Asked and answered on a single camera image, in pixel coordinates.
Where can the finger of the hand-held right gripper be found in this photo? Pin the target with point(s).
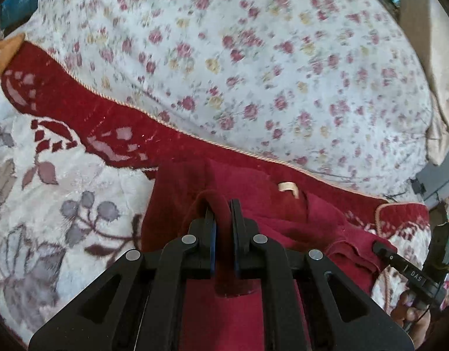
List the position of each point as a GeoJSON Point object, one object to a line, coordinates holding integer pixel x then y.
{"type": "Point", "coordinates": [396, 259]}

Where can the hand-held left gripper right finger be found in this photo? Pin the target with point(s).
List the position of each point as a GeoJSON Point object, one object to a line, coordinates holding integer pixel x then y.
{"type": "Point", "coordinates": [236, 230]}

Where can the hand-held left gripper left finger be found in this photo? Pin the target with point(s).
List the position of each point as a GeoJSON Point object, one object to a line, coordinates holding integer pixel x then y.
{"type": "Point", "coordinates": [206, 237]}

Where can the red fleece garment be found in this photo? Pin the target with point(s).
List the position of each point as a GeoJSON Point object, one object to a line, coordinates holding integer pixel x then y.
{"type": "Point", "coordinates": [275, 219]}

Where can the person's right hand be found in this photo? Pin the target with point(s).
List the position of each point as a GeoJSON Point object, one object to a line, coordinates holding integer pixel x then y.
{"type": "Point", "coordinates": [411, 314]}

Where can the black power adapter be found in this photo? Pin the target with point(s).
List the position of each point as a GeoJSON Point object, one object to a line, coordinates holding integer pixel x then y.
{"type": "Point", "coordinates": [417, 186]}

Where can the red and white plush blanket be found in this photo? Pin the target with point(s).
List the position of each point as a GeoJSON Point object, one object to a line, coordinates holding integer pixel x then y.
{"type": "Point", "coordinates": [63, 175]}

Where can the beige cloth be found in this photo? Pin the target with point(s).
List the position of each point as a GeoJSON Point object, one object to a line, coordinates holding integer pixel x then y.
{"type": "Point", "coordinates": [442, 80]}

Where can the floral bed sheet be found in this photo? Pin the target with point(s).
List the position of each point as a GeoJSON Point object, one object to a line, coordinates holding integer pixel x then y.
{"type": "Point", "coordinates": [246, 62]}

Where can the orange cloth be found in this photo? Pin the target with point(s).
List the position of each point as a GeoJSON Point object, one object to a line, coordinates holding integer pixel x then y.
{"type": "Point", "coordinates": [3, 56]}

